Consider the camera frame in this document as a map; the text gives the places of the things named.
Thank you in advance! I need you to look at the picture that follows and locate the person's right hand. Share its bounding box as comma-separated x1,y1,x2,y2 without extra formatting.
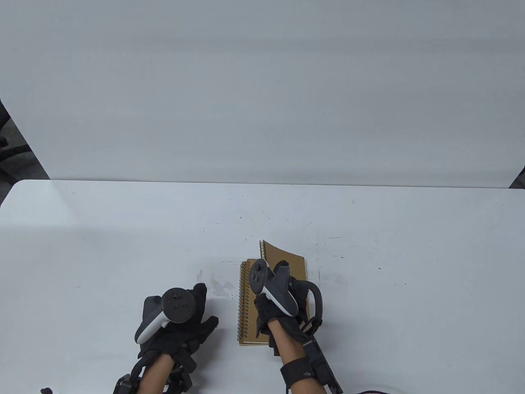
253,260,313,358

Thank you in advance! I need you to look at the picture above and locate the person's left hand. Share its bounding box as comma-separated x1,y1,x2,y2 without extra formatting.
137,283,219,373

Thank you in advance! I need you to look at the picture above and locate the person's left forearm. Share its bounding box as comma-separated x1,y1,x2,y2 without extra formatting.
137,353,175,394

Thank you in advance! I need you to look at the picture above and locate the person's right forearm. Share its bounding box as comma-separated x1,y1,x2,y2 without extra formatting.
268,319,329,394

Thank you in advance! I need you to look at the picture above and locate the grey right hand controller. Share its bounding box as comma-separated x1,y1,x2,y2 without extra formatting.
250,258,324,335

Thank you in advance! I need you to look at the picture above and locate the grey hand controller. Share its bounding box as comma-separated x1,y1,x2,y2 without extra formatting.
250,258,324,335
134,287,196,345

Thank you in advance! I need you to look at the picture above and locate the grey left hand controller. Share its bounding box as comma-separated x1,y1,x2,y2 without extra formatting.
134,287,196,345

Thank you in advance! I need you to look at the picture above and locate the white backdrop board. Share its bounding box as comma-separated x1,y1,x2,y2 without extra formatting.
0,0,525,189

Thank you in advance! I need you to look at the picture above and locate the black office chair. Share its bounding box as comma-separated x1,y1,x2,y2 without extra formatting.
0,108,32,181

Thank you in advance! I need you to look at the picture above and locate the black right wrist strap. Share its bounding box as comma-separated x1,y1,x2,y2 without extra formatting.
280,356,317,389

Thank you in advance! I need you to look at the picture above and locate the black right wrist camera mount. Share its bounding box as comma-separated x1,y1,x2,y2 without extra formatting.
303,333,344,394

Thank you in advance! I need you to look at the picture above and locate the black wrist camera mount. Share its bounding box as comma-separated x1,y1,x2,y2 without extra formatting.
303,333,344,394
112,356,194,394

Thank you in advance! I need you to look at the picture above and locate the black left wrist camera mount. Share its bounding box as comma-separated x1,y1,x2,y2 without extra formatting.
112,356,194,394

